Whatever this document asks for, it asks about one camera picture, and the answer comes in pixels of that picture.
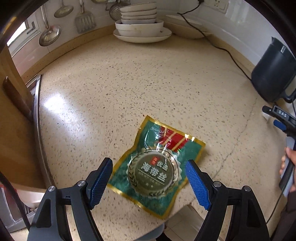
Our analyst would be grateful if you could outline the stack of white bowls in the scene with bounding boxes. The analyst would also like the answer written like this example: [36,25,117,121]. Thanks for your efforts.
[113,2,172,43]

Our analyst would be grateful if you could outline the hanging slotted spatula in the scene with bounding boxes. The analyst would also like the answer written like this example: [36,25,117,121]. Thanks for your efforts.
[74,0,96,34]

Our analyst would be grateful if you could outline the person right hand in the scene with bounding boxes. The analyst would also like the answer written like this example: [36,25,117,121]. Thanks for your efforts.
[279,147,296,193]

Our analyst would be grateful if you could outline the hanging steel ladle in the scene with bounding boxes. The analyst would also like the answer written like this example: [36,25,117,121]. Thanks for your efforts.
[39,4,61,47]

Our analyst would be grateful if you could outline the black electric kettle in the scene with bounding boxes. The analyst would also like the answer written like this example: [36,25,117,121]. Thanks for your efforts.
[251,37,295,103]

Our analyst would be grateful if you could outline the blue plastic trash bucket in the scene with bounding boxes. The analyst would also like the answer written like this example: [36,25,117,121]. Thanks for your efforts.
[137,223,165,241]

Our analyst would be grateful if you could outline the black kettle power cord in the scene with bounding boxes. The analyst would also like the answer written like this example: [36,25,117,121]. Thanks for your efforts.
[176,0,253,82]

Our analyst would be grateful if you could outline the wide white bowls by wall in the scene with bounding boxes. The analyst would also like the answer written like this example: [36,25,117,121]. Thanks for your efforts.
[159,15,212,39]

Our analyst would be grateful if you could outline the wooden cutting board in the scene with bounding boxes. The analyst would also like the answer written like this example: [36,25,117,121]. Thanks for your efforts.
[0,46,47,189]

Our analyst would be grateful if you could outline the green gold seaweed packet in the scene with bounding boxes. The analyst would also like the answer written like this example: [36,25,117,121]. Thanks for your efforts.
[108,116,205,219]

